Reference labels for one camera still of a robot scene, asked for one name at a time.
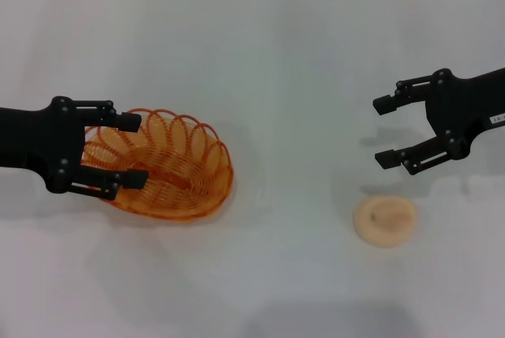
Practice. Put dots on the round beige bread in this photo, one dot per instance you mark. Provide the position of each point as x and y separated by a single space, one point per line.
384 221

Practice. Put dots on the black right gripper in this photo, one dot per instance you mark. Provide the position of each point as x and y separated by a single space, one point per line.
465 105

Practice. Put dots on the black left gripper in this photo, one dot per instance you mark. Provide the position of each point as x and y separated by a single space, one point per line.
43 140

